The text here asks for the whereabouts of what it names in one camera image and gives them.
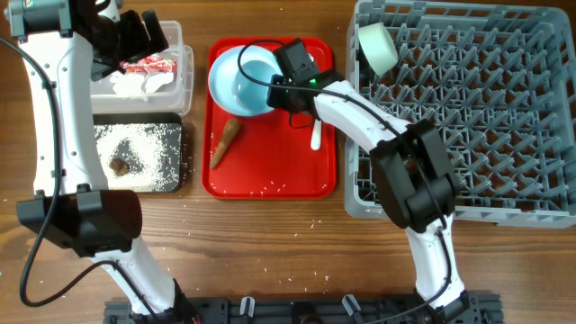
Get white plastic spoon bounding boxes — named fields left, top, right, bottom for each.
left=310, top=120, right=322, bottom=151

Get red snack wrapper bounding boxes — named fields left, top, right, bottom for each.
left=121, top=55, right=177, bottom=74

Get white bowl with rice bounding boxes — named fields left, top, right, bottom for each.
left=233, top=60, right=280, bottom=116

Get white napkin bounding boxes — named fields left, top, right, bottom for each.
left=110, top=72, right=175, bottom=96

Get large white plate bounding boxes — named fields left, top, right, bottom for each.
left=208, top=46, right=279, bottom=115

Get brown carrot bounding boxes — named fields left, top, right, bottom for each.
left=209, top=118, right=242, bottom=169

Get mint green bowl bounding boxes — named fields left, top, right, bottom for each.
left=358, top=23, right=399, bottom=77

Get brown food scrap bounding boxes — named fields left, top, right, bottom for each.
left=109, top=157, right=131, bottom=177

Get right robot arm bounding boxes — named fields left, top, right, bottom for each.
left=268, top=39, right=464, bottom=320

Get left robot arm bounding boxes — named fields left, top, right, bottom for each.
left=4, top=0, right=202, bottom=323

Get grey dishwasher rack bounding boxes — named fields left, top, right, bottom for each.
left=346, top=1, right=575, bottom=229

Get red serving tray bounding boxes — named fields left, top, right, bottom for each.
left=202, top=38, right=337, bottom=200

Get clear plastic bin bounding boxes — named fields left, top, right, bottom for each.
left=91, top=21, right=194, bottom=115

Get black plastic tray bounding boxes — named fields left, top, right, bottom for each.
left=92, top=112, right=185, bottom=194

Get spilled white rice pile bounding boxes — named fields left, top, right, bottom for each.
left=93, top=123, right=182, bottom=193

